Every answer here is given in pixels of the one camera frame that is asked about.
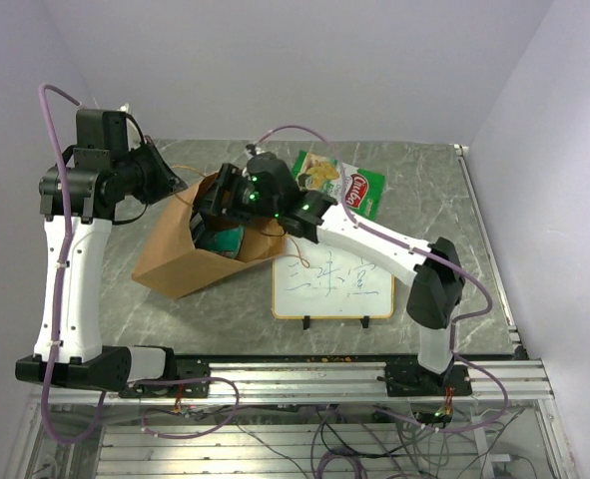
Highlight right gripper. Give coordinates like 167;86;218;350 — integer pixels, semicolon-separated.
193;163;282;226

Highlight brown paper bag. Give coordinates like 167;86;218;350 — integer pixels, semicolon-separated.
131;173;290;299

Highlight green Chuba chips bag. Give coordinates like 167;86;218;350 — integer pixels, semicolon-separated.
292;150;385;221

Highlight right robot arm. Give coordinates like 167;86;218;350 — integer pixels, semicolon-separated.
196;153;465;395

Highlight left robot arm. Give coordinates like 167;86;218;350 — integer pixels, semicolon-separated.
15;109;187;396

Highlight teal snack packet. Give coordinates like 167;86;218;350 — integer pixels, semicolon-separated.
195;226;245;259

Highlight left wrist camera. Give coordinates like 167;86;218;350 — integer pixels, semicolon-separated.
119;103;147;150

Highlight small whiteboard with frame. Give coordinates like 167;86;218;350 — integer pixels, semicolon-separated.
272;239;394;319

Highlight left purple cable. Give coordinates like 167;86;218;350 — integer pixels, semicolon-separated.
37;83;106;445

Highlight aluminium rail frame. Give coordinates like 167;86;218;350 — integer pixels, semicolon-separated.
15;355;578;478

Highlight loose wires under table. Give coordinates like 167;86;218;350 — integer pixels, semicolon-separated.
139;381;510;479

